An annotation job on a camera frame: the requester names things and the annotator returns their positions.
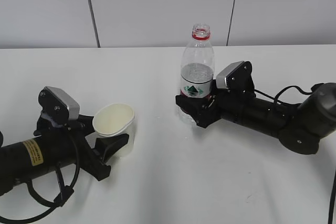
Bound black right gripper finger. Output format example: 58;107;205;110
175;94;209;124

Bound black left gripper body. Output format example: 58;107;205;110
34;117;111;181

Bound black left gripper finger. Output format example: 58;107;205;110
76;114;95;132
96;134;129;163

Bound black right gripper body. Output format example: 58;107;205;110
194;89;231;127

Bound white paper cup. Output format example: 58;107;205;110
92;103;136;158

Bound Nongfu Spring water bottle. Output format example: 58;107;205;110
179;23;216;127

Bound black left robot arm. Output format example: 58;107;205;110
1;115;129;195

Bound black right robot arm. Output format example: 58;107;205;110
175;83;335;155

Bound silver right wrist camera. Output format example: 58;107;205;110
215;61;255;93

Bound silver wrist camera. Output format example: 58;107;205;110
215;61;255;93
38;86;80;127

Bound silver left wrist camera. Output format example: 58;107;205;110
38;86;80;127

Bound black right camera cable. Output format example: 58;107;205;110
251;83;326;112

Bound black camera cable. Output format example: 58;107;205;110
0;126;81;221
251;83;326;112

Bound black left camera cable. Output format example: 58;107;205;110
0;126;81;221

